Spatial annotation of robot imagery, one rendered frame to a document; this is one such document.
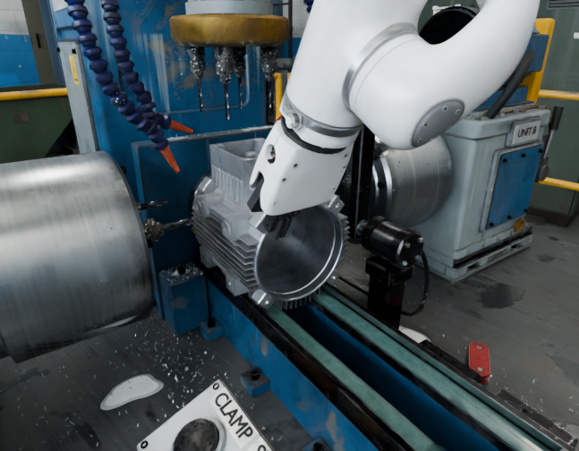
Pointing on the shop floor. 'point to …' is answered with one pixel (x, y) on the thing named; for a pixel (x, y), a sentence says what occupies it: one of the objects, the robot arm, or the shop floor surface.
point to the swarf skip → (26, 124)
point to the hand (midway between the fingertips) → (276, 221)
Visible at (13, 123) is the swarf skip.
